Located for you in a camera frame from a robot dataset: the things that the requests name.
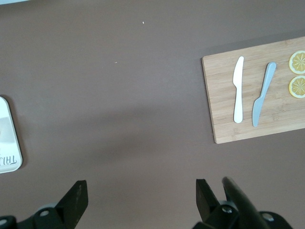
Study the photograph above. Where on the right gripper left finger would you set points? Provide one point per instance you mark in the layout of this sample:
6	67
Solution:
71	207

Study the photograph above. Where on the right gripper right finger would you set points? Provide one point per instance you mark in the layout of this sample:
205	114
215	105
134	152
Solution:
207	207

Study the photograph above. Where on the beige bear print tray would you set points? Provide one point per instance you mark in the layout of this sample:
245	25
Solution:
9	138

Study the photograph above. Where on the bamboo cutting board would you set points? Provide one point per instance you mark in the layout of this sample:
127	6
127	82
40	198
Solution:
274	119

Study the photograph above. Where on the white plastic knife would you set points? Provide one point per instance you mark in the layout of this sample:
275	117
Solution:
238	95

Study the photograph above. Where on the brown table cover mat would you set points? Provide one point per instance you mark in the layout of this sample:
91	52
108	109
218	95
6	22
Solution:
119	95

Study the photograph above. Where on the grey plastic knife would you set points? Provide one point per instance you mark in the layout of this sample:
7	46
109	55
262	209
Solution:
264	90

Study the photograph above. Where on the yellow lemon slice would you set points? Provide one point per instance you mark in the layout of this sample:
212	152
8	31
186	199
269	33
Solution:
296	87
297	62

